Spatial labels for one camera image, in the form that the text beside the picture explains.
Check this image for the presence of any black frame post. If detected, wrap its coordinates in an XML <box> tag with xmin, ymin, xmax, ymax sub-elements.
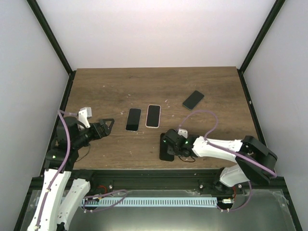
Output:
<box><xmin>237</xmin><ymin>0</ymin><xmax>287</xmax><ymax>73</ymax></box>
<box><xmin>26</xmin><ymin>0</ymin><xmax>73</xmax><ymax>75</ymax></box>

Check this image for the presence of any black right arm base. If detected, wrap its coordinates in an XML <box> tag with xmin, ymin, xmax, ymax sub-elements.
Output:
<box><xmin>198</xmin><ymin>178</ymin><xmax>238</xmax><ymax>196</ymax></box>

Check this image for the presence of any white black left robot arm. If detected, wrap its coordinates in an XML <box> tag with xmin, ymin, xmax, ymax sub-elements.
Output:
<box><xmin>27</xmin><ymin>113</ymin><xmax>115</xmax><ymax>231</ymax></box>

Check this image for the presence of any light blue slotted cable duct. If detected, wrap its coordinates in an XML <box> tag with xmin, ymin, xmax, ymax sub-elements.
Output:
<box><xmin>80</xmin><ymin>197</ymin><xmax>218</xmax><ymax>209</ymax></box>

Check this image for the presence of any blue smartphone black screen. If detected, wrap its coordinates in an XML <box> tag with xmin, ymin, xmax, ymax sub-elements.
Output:
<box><xmin>146</xmin><ymin>105</ymin><xmax>160</xmax><ymax>127</ymax></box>

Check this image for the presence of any right black frame post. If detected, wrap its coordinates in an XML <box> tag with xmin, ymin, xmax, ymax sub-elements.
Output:
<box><xmin>237</xmin><ymin>0</ymin><xmax>287</xmax><ymax>73</ymax></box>

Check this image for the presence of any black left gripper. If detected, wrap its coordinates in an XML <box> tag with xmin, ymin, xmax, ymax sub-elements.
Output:
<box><xmin>74</xmin><ymin>119</ymin><xmax>116</xmax><ymax>149</ymax></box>

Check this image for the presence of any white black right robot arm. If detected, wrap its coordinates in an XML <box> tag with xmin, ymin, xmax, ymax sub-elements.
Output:
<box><xmin>159</xmin><ymin>129</ymin><xmax>278</xmax><ymax>194</ymax></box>

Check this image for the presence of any black aluminium frame rail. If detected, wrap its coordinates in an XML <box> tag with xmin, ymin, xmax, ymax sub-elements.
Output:
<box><xmin>31</xmin><ymin>168</ymin><xmax>286</xmax><ymax>193</ymax></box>

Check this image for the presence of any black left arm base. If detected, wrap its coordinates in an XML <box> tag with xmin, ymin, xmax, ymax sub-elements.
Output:
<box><xmin>89</xmin><ymin>180</ymin><xmax>113</xmax><ymax>195</ymax></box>

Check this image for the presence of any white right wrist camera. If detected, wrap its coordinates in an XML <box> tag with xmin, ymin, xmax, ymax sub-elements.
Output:
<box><xmin>178</xmin><ymin>128</ymin><xmax>188</xmax><ymax>138</ymax></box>

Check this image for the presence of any pale pink phone case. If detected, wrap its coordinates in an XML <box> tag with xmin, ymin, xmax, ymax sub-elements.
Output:
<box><xmin>145</xmin><ymin>104</ymin><xmax>161</xmax><ymax>128</ymax></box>

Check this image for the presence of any left black frame post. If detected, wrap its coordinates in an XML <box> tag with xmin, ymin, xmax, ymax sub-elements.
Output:
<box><xmin>26</xmin><ymin>0</ymin><xmax>73</xmax><ymax>75</ymax></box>

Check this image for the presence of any clear magsafe phone case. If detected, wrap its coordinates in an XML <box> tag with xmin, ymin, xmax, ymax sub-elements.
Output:
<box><xmin>125</xmin><ymin>108</ymin><xmax>142</xmax><ymax>132</ymax></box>

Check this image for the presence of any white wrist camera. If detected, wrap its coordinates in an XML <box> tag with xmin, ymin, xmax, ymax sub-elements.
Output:
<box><xmin>178</xmin><ymin>128</ymin><xmax>188</xmax><ymax>138</ymax></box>
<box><xmin>78</xmin><ymin>107</ymin><xmax>92</xmax><ymax>128</ymax></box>

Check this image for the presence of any black phone case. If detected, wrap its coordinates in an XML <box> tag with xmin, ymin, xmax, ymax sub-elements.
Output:
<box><xmin>159</xmin><ymin>133</ymin><xmax>174</xmax><ymax>162</ymax></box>

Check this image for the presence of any dark green phone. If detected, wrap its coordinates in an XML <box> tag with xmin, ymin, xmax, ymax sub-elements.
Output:
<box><xmin>182</xmin><ymin>90</ymin><xmax>204</xmax><ymax>110</ymax></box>

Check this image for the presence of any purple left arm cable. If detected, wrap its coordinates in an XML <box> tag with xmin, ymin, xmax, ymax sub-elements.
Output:
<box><xmin>35</xmin><ymin>110</ymin><xmax>128</xmax><ymax>231</ymax></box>

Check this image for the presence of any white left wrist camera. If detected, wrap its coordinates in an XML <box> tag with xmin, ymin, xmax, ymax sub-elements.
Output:
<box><xmin>78</xmin><ymin>107</ymin><xmax>92</xmax><ymax>128</ymax></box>

